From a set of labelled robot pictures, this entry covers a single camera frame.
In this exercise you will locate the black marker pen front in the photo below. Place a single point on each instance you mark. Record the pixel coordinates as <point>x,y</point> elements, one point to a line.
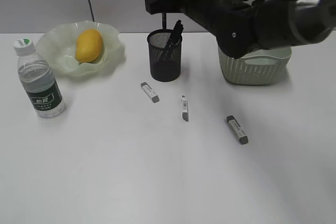
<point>164,22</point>

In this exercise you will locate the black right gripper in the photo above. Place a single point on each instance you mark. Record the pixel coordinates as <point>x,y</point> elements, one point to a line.
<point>230,21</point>

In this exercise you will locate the frosted green wavy plate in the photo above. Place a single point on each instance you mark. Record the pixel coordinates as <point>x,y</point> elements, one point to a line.
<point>58,47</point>

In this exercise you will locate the black mesh pen holder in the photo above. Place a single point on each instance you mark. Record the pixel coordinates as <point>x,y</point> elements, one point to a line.
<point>165,64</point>

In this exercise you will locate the light green woven basket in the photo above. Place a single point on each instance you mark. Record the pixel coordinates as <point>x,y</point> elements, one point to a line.
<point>258,68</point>

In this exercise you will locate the yellow mango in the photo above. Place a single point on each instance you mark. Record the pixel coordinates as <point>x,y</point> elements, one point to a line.
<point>88,46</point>

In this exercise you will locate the white grey eraser middle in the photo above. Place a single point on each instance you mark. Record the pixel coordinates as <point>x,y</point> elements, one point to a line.
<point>185,114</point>

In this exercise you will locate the white grey eraser left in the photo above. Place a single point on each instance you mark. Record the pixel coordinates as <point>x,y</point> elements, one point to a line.
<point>150,92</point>

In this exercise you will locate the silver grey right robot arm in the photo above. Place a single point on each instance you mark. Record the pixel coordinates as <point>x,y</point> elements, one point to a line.
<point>285,23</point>

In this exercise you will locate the clear water bottle green label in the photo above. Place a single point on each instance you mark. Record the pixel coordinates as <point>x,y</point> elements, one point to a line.
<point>38,80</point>

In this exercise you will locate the black marker pen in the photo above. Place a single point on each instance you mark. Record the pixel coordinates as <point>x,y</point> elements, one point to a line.
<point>164,22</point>
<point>176,37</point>
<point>172,39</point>

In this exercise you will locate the white grey eraser right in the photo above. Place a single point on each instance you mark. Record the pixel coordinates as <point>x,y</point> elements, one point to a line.
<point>237,129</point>

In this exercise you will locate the white grey eraser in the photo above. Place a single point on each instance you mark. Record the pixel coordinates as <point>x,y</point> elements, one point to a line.
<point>150,92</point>
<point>237,129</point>
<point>185,114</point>

